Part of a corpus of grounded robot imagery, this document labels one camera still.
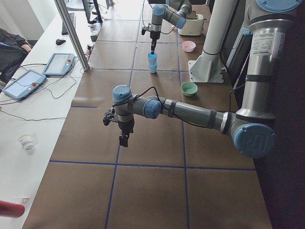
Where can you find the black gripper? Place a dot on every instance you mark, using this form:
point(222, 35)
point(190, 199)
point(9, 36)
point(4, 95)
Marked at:
point(154, 35)
point(126, 125)

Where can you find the light blue cup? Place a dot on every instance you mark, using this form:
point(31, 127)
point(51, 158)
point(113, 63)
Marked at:
point(153, 67)
point(152, 58)

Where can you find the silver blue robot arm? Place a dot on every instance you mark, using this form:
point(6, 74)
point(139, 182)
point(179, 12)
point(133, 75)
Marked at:
point(174, 12)
point(250, 127)

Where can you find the pink bowl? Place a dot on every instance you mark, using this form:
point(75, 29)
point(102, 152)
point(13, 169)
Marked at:
point(188, 46)

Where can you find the white toaster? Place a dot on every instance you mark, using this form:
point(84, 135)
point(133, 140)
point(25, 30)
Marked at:
point(193, 25)

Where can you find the green bowl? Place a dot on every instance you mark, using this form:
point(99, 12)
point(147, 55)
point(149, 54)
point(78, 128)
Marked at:
point(189, 89)

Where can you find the white mounting pillar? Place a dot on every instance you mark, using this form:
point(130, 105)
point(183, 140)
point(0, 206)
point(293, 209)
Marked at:
point(207, 67)

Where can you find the black computer mouse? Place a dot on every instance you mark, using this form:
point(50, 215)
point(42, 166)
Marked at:
point(60, 41)

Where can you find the far teach pendant tablet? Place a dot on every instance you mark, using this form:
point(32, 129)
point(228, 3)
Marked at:
point(59, 64)

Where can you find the teach pendant tablet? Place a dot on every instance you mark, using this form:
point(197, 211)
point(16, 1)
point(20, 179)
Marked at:
point(23, 86)
point(59, 64)

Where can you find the paper cup on desk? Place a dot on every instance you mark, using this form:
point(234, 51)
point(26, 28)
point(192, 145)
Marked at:
point(26, 142)

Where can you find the near teach pendant tablet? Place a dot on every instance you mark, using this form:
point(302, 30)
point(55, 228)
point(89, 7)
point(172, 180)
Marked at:
point(23, 86)

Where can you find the red bottle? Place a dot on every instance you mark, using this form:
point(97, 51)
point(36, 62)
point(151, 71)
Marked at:
point(11, 210)

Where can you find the person in dark jacket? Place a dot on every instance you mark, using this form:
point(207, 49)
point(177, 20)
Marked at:
point(13, 50)

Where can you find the aluminium frame post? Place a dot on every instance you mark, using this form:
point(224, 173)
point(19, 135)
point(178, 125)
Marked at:
point(72, 33)

